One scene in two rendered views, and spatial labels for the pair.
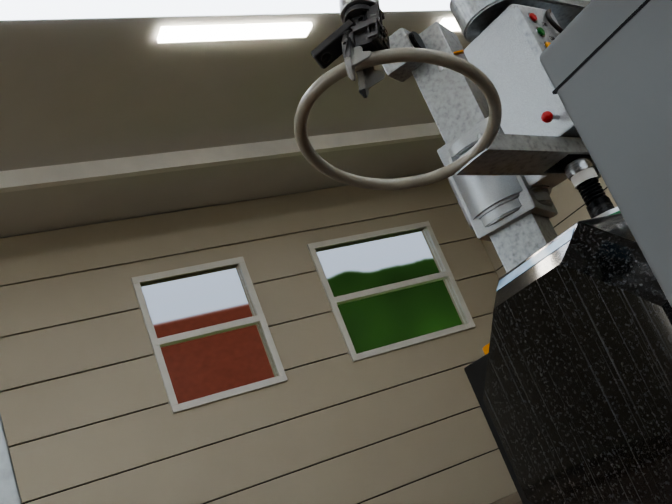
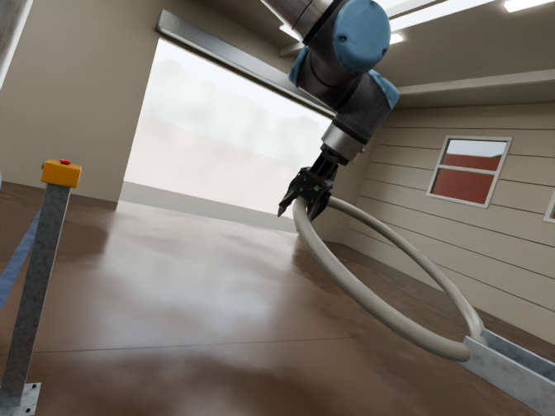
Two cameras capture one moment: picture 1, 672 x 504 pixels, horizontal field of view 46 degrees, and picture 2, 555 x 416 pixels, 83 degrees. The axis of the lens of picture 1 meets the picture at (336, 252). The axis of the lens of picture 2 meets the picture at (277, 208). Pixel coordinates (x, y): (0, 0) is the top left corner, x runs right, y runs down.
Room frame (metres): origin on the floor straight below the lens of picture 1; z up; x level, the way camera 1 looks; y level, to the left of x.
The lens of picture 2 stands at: (1.46, -0.94, 1.27)
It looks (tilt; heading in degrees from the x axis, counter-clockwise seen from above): 5 degrees down; 89
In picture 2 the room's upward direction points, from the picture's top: 17 degrees clockwise
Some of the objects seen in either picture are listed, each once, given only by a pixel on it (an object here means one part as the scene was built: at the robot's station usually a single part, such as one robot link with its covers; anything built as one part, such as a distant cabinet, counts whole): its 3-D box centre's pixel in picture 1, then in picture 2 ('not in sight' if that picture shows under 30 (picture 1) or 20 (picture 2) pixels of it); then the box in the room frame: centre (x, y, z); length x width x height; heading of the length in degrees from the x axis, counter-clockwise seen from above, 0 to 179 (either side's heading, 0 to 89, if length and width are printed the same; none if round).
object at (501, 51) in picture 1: (554, 91); not in sight; (2.24, -0.79, 1.30); 0.36 x 0.22 x 0.45; 132
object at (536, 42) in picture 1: (544, 50); not in sight; (2.05, -0.76, 1.35); 0.08 x 0.03 x 0.28; 132
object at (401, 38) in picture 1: (402, 53); not in sight; (2.95, -0.56, 2.00); 0.20 x 0.18 x 0.15; 31
